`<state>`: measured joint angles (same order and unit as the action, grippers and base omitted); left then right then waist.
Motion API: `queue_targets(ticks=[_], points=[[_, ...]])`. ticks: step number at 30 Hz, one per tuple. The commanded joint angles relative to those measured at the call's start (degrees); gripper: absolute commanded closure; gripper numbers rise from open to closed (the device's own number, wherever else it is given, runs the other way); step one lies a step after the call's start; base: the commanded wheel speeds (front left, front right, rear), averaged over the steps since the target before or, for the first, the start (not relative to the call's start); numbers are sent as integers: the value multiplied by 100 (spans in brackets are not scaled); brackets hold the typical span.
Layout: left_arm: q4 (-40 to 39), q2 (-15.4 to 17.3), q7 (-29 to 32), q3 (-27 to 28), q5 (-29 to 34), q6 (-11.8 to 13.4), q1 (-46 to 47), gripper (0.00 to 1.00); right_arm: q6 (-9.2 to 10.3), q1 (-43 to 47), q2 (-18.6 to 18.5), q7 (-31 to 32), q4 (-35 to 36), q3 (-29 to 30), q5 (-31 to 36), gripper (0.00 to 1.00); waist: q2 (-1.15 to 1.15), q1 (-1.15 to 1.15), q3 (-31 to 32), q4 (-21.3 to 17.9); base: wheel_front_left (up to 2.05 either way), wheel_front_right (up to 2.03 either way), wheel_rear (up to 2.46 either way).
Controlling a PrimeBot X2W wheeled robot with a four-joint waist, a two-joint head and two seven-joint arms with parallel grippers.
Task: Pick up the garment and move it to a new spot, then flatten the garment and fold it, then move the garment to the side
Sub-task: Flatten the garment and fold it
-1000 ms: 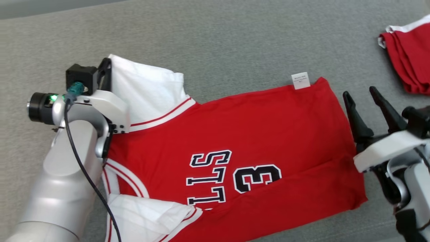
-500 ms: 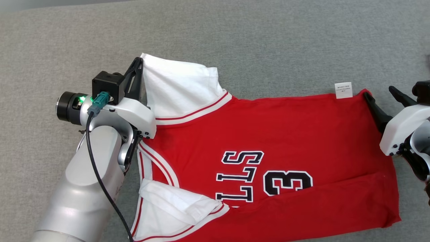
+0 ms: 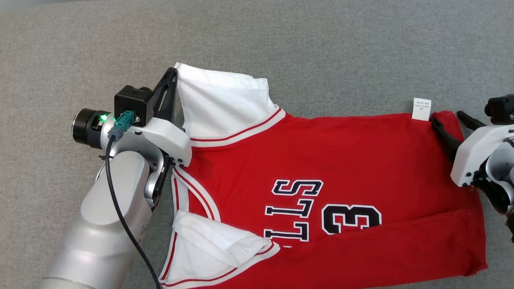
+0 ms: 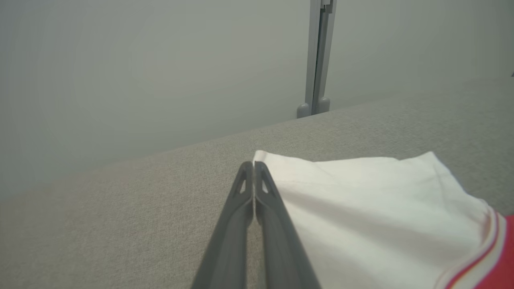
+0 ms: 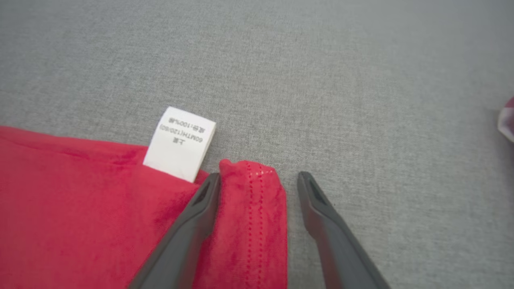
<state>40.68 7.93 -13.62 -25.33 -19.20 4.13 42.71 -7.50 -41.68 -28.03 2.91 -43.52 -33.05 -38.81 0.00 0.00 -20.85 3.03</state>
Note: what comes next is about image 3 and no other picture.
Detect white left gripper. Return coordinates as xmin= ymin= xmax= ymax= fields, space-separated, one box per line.
xmin=100 ymin=67 xmax=192 ymax=166

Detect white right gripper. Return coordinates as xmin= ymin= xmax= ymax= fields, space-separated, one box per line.
xmin=430 ymin=111 xmax=514 ymax=187

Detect red basketball jersey white sleeves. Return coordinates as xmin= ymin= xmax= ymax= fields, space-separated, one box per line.
xmin=159 ymin=62 xmax=488 ymax=289

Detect black left cable teal plug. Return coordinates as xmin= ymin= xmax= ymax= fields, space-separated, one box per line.
xmin=105 ymin=111 xmax=162 ymax=289

